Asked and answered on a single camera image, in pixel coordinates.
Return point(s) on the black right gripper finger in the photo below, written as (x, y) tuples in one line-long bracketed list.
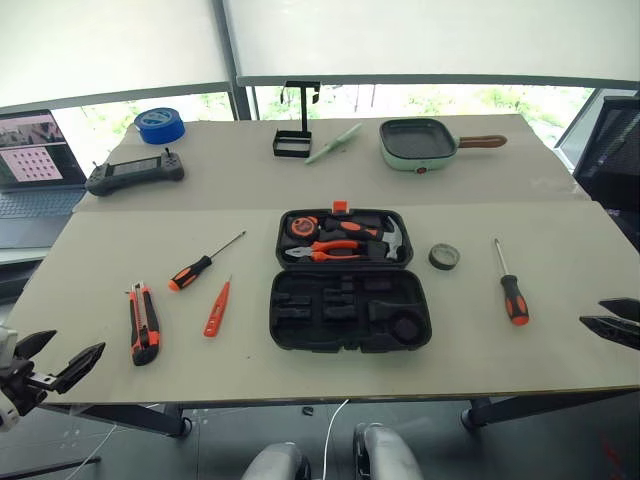
[(622, 306), (612, 330)]

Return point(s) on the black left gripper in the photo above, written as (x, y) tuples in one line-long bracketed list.
[(22, 382)]

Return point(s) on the small grey electrical tape roll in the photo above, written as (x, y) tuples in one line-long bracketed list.
[(434, 260)]

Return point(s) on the black tool case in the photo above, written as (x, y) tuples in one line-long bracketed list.
[(300, 322)]

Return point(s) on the orange black utility knife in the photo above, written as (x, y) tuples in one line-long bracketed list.
[(145, 345)]

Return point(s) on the black table leg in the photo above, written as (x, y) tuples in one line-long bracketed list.
[(505, 407), (145, 419)]

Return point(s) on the open laptop computer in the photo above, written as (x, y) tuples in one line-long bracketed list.
[(30, 210)]

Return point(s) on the orange voltage tester pen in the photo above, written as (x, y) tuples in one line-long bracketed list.
[(215, 316)]

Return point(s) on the dark grey handheld controller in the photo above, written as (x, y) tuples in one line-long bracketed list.
[(132, 172)]

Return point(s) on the grey rounded shape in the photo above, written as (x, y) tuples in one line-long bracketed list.
[(387, 452), (275, 462)]

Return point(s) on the blue tape roll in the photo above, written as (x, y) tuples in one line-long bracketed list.
[(161, 125)]

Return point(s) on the small black floor object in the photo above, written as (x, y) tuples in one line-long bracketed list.
[(307, 411)]

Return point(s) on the green square electric pan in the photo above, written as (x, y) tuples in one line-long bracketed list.
[(417, 139)]

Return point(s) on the orange black tape measure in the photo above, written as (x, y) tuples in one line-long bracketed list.
[(303, 226)]

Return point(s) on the white roller blind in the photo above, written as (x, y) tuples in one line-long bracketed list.
[(430, 35), (110, 45)]

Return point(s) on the light green sheathed knife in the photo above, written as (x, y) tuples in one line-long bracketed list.
[(332, 145)]

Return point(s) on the black metal hanger stand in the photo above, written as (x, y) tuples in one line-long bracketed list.
[(303, 115)]

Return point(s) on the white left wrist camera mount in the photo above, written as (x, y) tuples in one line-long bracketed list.
[(6, 340)]

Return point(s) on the grey window frame post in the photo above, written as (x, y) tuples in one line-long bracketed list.
[(235, 60)]

